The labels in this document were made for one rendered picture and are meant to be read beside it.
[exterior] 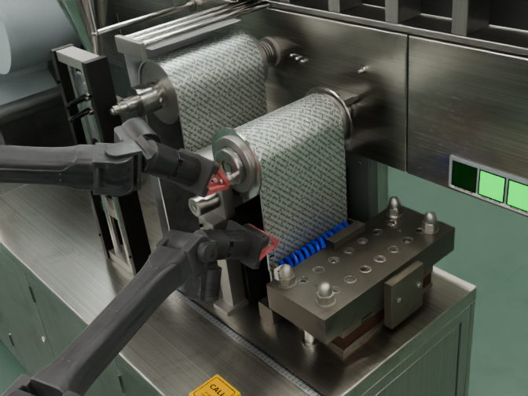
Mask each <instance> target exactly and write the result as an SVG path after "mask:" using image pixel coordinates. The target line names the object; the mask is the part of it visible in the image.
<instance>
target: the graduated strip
mask: <svg viewBox="0 0 528 396"><path fill-rule="evenodd" d="M172 295H174V296H175V297H177V298H178V299H180V300H181V301H182V302H183V303H185V304H186V305H187V306H189V307H190V308H192V309H193V310H195V311H196V312H197V313H198V314H199V315H201V316H202V317H204V318H205V319H206V320H208V321H209V322H211V323H212V324H213V325H214V326H215V327H217V328H219V329H220V330H221V331H223V332H224V333H225V334H226V335H228V336H229V337H230V338H232V339H233V340H235V341H236V342H237V343H239V344H240V345H241V346H242V347H244V348H245V349H246V350H248V351H249V352H251V353H252V354H254V355H255V356H256V357H257V358H258V359H260V360H261V361H263V362H264V363H266V364H267V365H268V366H269V367H270V368H272V369H273V370H275V371H276V372H278V373H279V374H280V375H282V376H283V377H284V378H285V379H286V380H288V381H289V382H291V383H292V384H294V385H295V386H296V387H298V388H299V389H300V390H301V391H303V392H304V393H306V394H307V395H309V396H326V395H325V394H323V393H321V392H320V391H319V390H318V389H317V388H315V387H313V386H312V385H311V384H309V383H308V382H306V381H305V380H304V379H303V378H301V377H300V376H298V375H297V374H295V373H294V372H293V371H292V370H291V369H289V368H287V367H286V366H285V365H283V364H282V363H280V362H279V361H278V360H277V359H275V358H274V357H272V356H271V355H269V354H268V353H266V352H265V351H264V350H263V349H261V348H260V347H259V346H257V345H256V344H254V343H253V342H252V341H251V340H249V339H248V338H246V337H245V336H243V335H242V334H240V333H239V332H238V331H237V330H235V329H234V328H232V327H231V326H230V325H228V324H226V323H225V322H224V321H223V320H222V319H220V318H219V317H217V316H216V315H214V314H213V313H212V312H211V311H209V310H208V309H206V308H205V307H204V306H202V305H200V304H199V303H198V302H197V301H195V300H194V299H190V298H186V297H185V296H184V292H183V291H182V290H180V289H179V288H178V289H176V290H175V291H174V292H173V293H172Z"/></svg>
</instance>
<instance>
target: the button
mask: <svg viewBox="0 0 528 396"><path fill-rule="evenodd" d="M189 396H240V392H239V391H238V390H236V389H235V388H234V387H232V386H231V385H230V384H229V383H227V382H226V381H225V380H224V379H223V378H222V377H221V376H219V375H216V376H214V377H212V378H211V379H209V380H208V381H207V382H206V383H204V384H202V385H201V386H199V387H198V388H196V389H195V390H194V391H192V392H191V393H189Z"/></svg>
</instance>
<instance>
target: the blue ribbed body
mask: <svg viewBox="0 0 528 396"><path fill-rule="evenodd" d="M350 224H351V223H349V224H348V223H347V222H341V224H338V225H337V226H336V227H333V228H332V229H331V231H330V230H328V231H327V232H326V233H323V234H321V237H319V236H318V237H317V238H316V240H312V241H310V244H309V243H307V244H306V245H305V247H301V248H300V249H299V250H295V252H294V253H291V254H289V256H288V257H287V256H285V257H284V259H283V260H279V261H278V263H277V265H279V266H280V265H284V264H289V265H290V266H291V267H292V268H293V267H294V266H296V265H298V264H299V263H301V262H302V261H304V260H306V259H308V258H309V257H310V256H312V255H314V254H315V253H317V252H318V251H320V250H321V249H323V248H325V247H327V239H328V238H329V237H330V236H332V235H334V234H335V233H337V232H339V231H340V230H341V229H343V228H345V227H347V226H348V225H350Z"/></svg>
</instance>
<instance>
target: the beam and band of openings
mask: <svg viewBox="0 0 528 396"><path fill-rule="evenodd" d="M265 1H268V2H269V6H271V7H275V8H279V9H287V10H291V11H296V12H300V13H308V14H312V15H316V16H320V17H327V18H332V19H337V20H344V21H348V22H353V23H357V24H364V25H368V26H373V27H378V28H385V29H389V30H393V31H401V32H405V33H409V34H414V35H421V36H426V37H430V38H434V39H441V40H446V41H450V42H458V43H462V44H466V45H471V46H478V47H482V48H487V49H491V50H499V51H503V52H507V53H514V54H519V55H523V56H528V0H259V3H261V2H265ZM365 4H367V5H365ZM379 6H381V7H379ZM384 7H385V8H384ZM422 13H424V14H422ZM427 14H429V15H427ZM432 15H434V16H432ZM446 17H448V18H446ZM450 18H452V19H450ZM490 24H491V25H490ZM493 25H496V26H493ZM498 26H500V27H498ZM512 28H514V29H512ZM516 29H519V30H516ZM521 30H524V31H521Z"/></svg>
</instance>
